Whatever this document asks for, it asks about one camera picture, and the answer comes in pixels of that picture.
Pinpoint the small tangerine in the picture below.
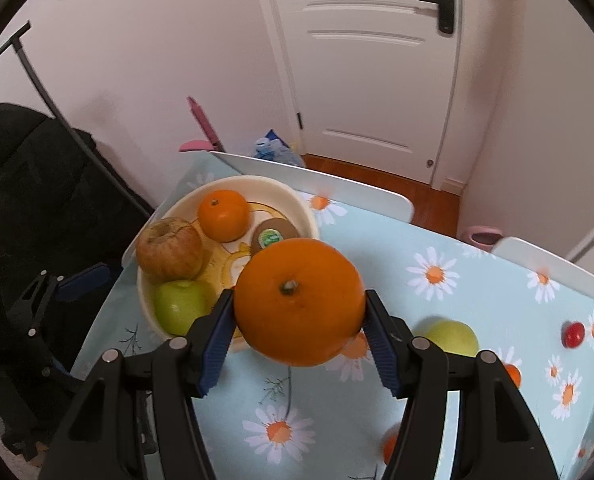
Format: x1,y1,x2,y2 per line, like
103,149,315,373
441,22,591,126
504,363,521,388
197,190,251,243

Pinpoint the small tangerine edge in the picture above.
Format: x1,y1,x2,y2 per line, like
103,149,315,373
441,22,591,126
382,425,400,465

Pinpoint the green apple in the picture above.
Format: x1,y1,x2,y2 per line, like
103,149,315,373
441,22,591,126
423,320,479,358
154,280,214,336

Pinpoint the red cherry tomato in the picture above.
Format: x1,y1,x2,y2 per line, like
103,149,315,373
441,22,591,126
562,322,585,349

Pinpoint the brownish old apple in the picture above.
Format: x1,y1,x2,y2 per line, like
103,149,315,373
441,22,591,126
135,217,204,282

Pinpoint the large orange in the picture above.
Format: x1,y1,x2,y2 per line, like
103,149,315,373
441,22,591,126
234,238,365,367

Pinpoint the brown kiwi with sticker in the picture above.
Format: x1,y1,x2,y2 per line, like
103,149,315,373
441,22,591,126
250,218,300,256

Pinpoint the black hanging jacket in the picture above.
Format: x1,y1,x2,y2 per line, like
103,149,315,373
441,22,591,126
0,103,152,460

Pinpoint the daisy print tablecloth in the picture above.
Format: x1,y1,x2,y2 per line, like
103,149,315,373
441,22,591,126
70,150,594,480

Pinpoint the pink slipper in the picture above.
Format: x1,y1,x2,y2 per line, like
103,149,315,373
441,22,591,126
460,226,504,252

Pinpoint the cream cartoon bowl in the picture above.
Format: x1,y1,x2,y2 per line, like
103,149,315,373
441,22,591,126
136,173,321,354

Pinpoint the black clothes rack pole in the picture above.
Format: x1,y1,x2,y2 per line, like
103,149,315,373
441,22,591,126
0,20,154,216

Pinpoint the blue water bottle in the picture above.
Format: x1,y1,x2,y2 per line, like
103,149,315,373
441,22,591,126
254,130,306,168

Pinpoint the white panel door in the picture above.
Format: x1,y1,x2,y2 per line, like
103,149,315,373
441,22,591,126
262,0,461,183

